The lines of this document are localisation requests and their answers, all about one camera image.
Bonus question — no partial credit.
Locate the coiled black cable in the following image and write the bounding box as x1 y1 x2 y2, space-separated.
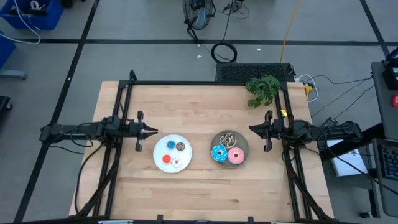
210 42 238 64

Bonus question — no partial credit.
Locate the large pink iced donut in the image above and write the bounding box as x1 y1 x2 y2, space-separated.
228 147 246 166

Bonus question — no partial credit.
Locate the grey side desk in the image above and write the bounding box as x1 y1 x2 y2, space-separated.
370 60 398 141

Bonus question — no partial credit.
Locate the yellow hanging cable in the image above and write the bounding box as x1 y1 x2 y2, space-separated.
279 0 302 63

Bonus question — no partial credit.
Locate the black floor fan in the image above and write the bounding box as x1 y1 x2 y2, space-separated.
182 0 216 43

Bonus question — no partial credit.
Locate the large chocolate drizzle donut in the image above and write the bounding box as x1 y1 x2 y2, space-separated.
219 132 238 149

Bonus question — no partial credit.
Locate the white paper sheet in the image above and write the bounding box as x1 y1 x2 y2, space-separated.
325 139 368 177

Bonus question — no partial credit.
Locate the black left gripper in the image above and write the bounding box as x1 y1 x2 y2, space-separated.
129 110 159 153

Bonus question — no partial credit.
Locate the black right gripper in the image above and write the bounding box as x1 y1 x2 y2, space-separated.
248 110 292 153

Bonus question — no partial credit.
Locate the black perforated computer case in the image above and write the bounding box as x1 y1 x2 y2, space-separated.
215 62 295 83

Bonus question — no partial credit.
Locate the black desk device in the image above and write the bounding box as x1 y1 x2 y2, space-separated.
381 46 398 91

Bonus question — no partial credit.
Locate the large blue plastic bin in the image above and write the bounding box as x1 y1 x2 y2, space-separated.
0 0 65 31

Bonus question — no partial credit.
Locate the grey round plate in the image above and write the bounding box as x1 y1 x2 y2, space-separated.
210 129 250 169

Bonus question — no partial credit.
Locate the white round plate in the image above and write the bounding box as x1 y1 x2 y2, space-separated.
152 134 193 174

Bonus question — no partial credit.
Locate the black cable tangle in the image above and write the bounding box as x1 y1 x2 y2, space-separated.
217 0 251 20

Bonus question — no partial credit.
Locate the long black arm cable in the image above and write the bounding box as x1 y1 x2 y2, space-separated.
73 143 107 216

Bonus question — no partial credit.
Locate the black aluminium table frame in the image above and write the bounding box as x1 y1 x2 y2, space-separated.
68 70 335 223

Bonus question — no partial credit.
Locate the white floor cable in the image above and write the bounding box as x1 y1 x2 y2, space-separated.
0 0 42 45

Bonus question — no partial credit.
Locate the green potted plant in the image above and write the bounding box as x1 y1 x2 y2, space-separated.
244 73 281 109

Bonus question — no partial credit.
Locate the thin black cable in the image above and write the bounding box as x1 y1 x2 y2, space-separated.
310 74 374 85
310 79 374 118

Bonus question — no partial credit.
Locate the white power cable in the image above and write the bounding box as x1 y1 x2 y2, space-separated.
295 73 320 103

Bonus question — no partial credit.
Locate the black hanging cable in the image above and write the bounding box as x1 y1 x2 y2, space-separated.
221 0 236 44

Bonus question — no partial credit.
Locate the grey metal foot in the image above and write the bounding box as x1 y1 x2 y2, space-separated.
0 70 27 80

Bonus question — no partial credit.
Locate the large blue iced donut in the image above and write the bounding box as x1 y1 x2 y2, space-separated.
211 144 229 163

